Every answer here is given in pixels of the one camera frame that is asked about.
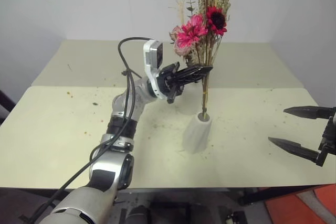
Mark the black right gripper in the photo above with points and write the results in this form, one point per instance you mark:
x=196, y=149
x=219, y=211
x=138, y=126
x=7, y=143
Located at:
x=329, y=137

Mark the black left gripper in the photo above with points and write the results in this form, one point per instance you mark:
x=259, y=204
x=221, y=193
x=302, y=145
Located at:
x=166, y=82

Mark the dried grass red sunflower bouquet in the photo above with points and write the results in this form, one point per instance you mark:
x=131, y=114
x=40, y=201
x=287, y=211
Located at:
x=216, y=19

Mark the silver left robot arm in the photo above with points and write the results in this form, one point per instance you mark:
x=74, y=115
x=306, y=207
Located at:
x=105, y=179

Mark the pink flower bouquet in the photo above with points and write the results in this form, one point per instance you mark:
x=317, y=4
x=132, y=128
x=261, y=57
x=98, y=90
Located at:
x=190, y=32

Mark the orange object under table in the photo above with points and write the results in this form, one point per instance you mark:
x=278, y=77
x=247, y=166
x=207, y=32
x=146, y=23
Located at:
x=291, y=208

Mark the dark rounded shape under table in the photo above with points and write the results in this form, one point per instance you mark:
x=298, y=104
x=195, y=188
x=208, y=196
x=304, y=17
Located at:
x=137, y=214

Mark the dark object beside table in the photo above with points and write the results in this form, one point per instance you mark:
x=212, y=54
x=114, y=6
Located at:
x=4, y=106

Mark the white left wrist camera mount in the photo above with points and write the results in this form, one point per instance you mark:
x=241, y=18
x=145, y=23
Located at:
x=149, y=58

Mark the black table frame bar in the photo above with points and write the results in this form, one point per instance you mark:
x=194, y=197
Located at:
x=262, y=195

